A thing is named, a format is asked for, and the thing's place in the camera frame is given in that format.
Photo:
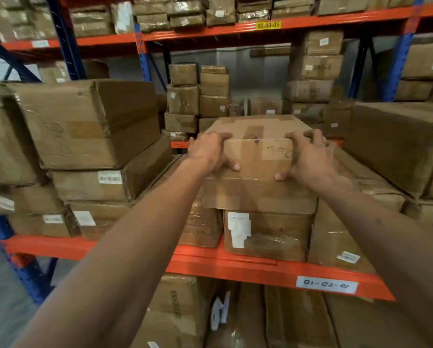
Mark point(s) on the person's left hand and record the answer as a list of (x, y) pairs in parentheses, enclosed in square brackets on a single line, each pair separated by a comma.
[(207, 152)]

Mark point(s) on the person's right hand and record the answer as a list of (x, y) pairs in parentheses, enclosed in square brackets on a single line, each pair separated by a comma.
[(312, 159)]

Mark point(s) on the handwritten cardboard box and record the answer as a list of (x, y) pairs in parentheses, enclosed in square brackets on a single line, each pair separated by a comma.
[(256, 192)]

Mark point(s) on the pile of cardboard boxes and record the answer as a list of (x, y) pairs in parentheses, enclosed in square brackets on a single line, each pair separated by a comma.
[(93, 123)]

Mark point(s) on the orange blue metal shelf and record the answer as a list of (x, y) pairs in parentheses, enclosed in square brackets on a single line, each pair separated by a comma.
[(202, 32), (238, 266)]

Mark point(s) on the person's left forearm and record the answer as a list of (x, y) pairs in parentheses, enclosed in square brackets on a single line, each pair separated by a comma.
[(122, 257)]

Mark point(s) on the stacks of small cardboard boxes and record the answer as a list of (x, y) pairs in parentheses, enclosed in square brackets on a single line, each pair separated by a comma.
[(316, 66)]

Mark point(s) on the white shelf label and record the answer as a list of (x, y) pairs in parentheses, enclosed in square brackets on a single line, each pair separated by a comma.
[(327, 285)]

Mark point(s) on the yellow shelf label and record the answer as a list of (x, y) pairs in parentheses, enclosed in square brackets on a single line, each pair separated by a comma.
[(268, 25)]

